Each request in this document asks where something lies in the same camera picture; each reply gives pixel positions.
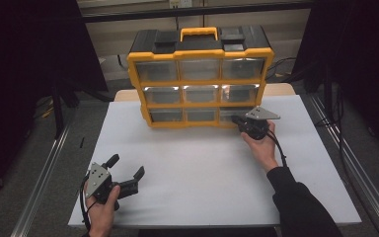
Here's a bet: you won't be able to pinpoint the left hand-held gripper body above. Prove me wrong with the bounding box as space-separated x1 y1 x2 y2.
86 162 122 211

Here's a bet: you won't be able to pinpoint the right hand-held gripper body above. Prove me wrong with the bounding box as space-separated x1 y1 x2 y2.
238 106 281 141

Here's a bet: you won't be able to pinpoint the clear small organizer drawer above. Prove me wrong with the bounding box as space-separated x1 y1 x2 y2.
219 107 255 123

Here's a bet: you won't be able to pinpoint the yellow black drawer organizer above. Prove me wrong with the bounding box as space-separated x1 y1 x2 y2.
126 25 275 129

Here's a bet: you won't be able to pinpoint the person's right hand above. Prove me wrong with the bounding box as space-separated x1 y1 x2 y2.
241 119 279 174

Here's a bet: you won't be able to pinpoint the person's left hand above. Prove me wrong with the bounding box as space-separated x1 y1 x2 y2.
83 182 122 237

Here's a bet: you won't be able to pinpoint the set of clear plastic drawers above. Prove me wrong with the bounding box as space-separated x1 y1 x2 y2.
134 58 265 123

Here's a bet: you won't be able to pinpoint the black metal stand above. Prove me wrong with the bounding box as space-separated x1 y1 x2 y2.
50 82 80 139

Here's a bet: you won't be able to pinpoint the dark curtain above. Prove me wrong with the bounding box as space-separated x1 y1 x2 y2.
292 0 379 159
0 0 110 205

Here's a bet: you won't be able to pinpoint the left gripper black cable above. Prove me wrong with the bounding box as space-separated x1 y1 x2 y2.
78 176 93 231

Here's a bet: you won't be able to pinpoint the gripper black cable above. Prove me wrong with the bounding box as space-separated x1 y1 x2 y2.
78 176 93 231
265 129 289 168

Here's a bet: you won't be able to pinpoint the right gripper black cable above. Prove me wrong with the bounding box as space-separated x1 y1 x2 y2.
265 129 289 168

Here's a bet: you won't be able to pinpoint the aluminium frame rail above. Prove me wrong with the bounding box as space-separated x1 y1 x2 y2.
11 108 77 237
307 93 379 237

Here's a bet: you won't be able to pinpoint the black looping cable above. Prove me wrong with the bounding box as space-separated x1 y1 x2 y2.
265 56 297 82

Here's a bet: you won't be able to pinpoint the yellow floor cable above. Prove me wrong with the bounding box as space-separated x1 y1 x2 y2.
40 107 55 119

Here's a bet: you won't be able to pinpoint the black floor cables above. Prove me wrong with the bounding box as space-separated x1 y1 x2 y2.
314 85 356 186

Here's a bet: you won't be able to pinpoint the yellow carry handle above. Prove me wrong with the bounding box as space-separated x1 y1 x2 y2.
180 27 219 42

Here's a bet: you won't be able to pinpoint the white wall outlet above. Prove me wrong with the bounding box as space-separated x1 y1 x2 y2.
168 0 193 9

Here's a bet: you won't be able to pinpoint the black horizontal frame bar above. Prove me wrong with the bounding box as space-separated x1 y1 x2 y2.
80 1 314 24

